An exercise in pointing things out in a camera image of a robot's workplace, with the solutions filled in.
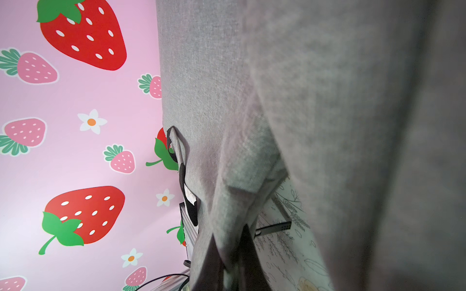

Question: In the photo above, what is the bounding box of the grey zippered laptop sleeve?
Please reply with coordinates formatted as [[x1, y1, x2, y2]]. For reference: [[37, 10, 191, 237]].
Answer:
[[156, 1, 466, 291]]

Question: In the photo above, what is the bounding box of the aluminium frame rail front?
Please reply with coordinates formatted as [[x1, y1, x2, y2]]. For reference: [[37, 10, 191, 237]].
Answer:
[[151, 202, 199, 291]]

